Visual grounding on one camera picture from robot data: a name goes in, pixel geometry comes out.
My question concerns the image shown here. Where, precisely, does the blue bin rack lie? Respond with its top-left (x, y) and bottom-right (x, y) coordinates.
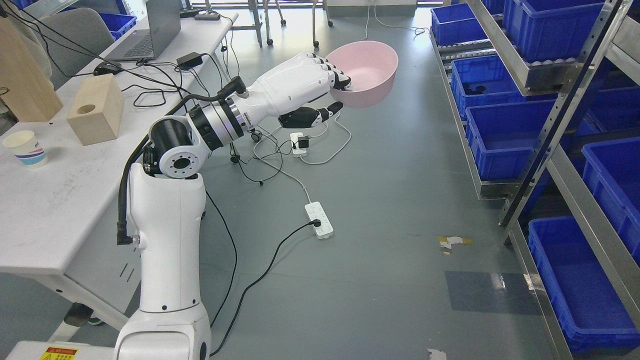
top-left (528, 216), bottom-right (640, 353)
top-left (465, 100), bottom-right (554, 181)

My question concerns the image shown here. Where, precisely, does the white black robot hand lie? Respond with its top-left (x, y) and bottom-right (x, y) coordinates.
top-left (230, 53), bottom-right (355, 130)

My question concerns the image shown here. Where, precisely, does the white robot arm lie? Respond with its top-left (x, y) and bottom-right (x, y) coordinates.
top-left (113, 95), bottom-right (251, 360)

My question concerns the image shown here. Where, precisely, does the black power adapter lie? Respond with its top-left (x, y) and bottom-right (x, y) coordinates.
top-left (176, 52), bottom-right (203, 71)

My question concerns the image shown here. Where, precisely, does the blue bin rack bottom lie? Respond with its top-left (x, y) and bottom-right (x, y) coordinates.
top-left (528, 216), bottom-right (640, 353)

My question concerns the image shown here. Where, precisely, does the wooden block with hole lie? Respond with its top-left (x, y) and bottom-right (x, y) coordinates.
top-left (67, 74), bottom-right (124, 146)

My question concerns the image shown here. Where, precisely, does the tall wooden block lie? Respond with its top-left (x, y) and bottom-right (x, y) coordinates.
top-left (0, 17), bottom-right (63, 122)

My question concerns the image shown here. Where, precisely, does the small white power strip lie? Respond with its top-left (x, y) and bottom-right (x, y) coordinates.
top-left (289, 132), bottom-right (309, 158)

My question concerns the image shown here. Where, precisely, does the black power cord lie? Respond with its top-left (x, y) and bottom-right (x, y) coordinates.
top-left (209, 219), bottom-right (322, 358)

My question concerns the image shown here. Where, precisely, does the pink ikea bowl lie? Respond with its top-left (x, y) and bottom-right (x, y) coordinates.
top-left (325, 40), bottom-right (399, 109)

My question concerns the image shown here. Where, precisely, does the grey laptop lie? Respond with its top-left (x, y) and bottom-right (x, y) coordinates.
top-left (106, 0), bottom-right (181, 62)

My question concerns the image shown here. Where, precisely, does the white desk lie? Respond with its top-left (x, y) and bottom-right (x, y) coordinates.
top-left (0, 12), bottom-right (239, 360)

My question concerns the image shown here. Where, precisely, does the paper cup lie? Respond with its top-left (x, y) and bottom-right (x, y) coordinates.
top-left (2, 130), bottom-right (49, 169)

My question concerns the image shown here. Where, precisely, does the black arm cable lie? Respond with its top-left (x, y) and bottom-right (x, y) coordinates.
top-left (116, 76), bottom-right (247, 246)

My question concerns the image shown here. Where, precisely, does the blue bin rack middle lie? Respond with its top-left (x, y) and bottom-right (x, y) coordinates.
top-left (465, 100), bottom-right (554, 181)

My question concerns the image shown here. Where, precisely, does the metal rack with bins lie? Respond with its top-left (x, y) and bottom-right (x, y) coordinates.
top-left (430, 0), bottom-right (639, 360)

